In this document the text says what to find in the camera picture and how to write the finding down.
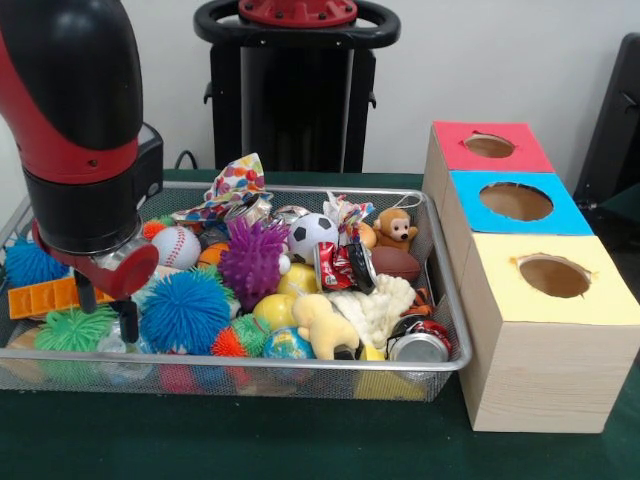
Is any blue stringy rubber ball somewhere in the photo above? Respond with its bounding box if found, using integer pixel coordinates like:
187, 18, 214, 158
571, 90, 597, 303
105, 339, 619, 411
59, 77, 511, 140
139, 272, 233, 356

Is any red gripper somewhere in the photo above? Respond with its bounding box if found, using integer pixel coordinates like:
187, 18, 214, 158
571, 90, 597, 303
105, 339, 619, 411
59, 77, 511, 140
31, 221, 161, 345

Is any orange toy brick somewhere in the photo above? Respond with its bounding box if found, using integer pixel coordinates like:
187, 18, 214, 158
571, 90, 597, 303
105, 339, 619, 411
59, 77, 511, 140
7, 276, 117, 321

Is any brown monkey plush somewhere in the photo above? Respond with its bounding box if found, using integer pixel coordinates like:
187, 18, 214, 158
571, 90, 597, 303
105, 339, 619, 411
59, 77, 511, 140
372, 207, 420, 254

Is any wooden box with three holes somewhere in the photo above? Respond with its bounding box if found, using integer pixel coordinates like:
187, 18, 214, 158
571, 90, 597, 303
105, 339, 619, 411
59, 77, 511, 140
422, 121, 640, 434

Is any crushed red soda can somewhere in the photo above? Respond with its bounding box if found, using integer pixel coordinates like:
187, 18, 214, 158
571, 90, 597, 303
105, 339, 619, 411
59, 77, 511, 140
313, 239, 379, 295

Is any silver wire mesh bin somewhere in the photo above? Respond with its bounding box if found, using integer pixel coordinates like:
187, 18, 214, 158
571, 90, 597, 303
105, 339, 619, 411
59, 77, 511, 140
0, 178, 474, 401

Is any crushed clear plastic bottle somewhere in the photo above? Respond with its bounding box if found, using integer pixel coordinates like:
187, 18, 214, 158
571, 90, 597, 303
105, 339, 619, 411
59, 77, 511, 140
96, 319, 151, 355

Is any small soccer ball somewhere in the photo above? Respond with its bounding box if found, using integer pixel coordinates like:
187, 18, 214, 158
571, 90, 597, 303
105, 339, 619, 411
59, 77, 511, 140
287, 213, 340, 265

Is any white baseball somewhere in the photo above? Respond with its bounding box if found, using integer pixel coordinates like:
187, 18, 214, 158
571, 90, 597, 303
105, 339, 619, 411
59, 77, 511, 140
150, 226, 202, 269

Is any dark green tablecloth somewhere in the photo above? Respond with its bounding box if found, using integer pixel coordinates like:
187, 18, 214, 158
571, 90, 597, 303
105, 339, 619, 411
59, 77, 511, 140
0, 168, 640, 480
599, 182, 640, 214

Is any yellow plush animal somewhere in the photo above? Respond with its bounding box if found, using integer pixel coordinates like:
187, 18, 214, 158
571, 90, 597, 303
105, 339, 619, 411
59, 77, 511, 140
291, 293, 361, 361

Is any purple spiky ball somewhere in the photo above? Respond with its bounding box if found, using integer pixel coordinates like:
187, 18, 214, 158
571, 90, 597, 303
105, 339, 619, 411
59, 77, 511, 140
218, 217, 292, 314

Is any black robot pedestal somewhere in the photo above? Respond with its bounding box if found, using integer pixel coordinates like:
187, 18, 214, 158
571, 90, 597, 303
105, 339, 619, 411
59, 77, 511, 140
193, 0, 401, 174

